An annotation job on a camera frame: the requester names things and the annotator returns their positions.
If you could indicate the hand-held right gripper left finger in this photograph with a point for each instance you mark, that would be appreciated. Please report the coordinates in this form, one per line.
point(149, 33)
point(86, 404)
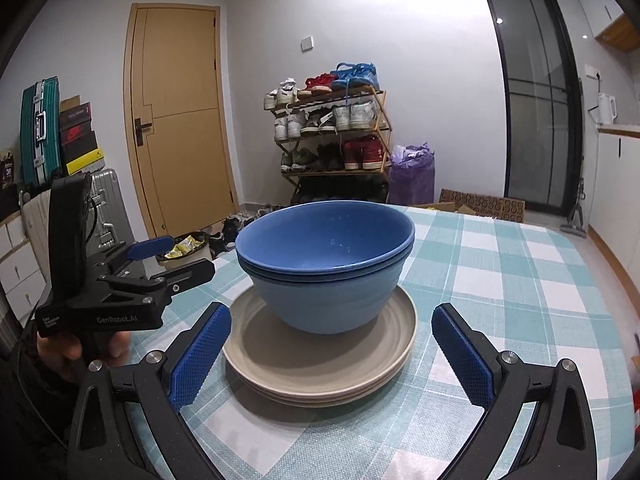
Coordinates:
point(200, 355)

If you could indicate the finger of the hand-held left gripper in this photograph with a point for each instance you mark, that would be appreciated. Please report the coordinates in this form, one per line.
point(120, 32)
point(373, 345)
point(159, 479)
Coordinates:
point(190, 275)
point(150, 248)

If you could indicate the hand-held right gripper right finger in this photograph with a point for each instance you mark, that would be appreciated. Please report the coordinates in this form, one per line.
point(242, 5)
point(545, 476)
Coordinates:
point(465, 355)

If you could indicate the beige round plate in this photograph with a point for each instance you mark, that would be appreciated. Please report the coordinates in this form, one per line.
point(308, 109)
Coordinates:
point(320, 404)
point(320, 397)
point(390, 330)

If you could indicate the blue bowl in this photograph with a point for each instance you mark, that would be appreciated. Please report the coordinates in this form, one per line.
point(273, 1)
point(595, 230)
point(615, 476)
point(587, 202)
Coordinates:
point(325, 305)
point(320, 232)

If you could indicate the person's left forearm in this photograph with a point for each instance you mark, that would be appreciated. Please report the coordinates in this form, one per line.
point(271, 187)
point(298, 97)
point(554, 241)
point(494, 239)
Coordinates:
point(30, 410)

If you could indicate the person's left hand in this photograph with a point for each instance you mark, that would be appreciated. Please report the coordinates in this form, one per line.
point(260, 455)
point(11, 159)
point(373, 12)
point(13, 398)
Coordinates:
point(60, 355)

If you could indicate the waste bin with yellow wrappers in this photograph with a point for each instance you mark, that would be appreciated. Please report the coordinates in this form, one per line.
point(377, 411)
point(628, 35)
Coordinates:
point(182, 247)

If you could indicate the white drawer unit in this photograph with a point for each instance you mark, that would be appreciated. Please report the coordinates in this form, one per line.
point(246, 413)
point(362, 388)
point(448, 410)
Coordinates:
point(20, 260)

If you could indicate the silver suitcase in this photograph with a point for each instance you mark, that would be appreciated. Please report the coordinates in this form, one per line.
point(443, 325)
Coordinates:
point(107, 200)

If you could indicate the pile of dark shoes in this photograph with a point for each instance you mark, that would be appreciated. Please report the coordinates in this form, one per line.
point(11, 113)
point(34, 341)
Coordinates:
point(230, 230)

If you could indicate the black yellow shoe box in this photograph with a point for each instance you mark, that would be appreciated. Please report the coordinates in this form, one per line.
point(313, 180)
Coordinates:
point(85, 162)

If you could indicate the dark printed box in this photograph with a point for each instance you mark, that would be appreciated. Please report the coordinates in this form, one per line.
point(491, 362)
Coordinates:
point(7, 175)

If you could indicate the black red shoe box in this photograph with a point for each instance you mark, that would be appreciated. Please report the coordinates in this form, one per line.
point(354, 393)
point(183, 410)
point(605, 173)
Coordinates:
point(77, 136)

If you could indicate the teal suitcase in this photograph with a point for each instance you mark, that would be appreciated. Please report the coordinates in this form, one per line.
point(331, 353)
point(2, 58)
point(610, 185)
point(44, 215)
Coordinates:
point(40, 130)

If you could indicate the dark maroon shoe box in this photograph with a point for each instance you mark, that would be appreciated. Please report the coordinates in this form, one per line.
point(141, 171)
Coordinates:
point(75, 111)

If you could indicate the open cardboard box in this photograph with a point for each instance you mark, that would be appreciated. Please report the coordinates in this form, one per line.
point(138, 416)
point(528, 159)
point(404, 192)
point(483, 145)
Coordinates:
point(440, 207)

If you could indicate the grey stick vacuum cleaner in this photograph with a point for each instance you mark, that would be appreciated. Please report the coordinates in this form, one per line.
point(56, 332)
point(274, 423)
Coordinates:
point(575, 220)

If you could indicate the purple plastic bag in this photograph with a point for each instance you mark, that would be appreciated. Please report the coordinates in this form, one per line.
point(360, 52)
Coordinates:
point(412, 180)

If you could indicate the tan wooden door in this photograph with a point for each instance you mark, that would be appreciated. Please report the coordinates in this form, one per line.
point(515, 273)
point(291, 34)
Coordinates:
point(180, 60)

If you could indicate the wooden shoe rack with shoes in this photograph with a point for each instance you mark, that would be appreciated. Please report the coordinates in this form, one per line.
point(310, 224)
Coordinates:
point(362, 155)

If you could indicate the white kitchen cabinet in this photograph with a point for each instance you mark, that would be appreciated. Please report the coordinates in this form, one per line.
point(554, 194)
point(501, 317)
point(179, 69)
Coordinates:
point(620, 185)

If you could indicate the black-framed glass door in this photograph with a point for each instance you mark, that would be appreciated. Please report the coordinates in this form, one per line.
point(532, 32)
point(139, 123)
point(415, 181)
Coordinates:
point(540, 110)

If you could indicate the white electric kettle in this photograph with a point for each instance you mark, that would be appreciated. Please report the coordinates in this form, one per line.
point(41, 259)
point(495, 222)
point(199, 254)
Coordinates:
point(606, 110)

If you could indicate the white wall switch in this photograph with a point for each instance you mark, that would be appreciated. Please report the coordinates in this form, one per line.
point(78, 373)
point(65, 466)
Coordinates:
point(307, 43)

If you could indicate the white wall socket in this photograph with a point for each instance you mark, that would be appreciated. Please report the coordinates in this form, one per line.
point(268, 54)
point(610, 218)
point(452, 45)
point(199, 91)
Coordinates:
point(592, 71)

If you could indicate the wooden wall cabinet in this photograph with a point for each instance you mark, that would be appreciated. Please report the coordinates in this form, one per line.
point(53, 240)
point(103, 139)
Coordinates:
point(605, 10)

